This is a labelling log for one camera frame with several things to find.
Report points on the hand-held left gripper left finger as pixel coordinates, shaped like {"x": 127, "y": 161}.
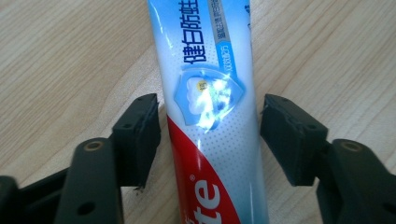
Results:
{"x": 137, "y": 143}

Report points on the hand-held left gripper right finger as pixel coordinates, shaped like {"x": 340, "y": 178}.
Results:
{"x": 292, "y": 140}

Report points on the white and red toothpaste tube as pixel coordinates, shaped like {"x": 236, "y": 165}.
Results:
{"x": 214, "y": 124}

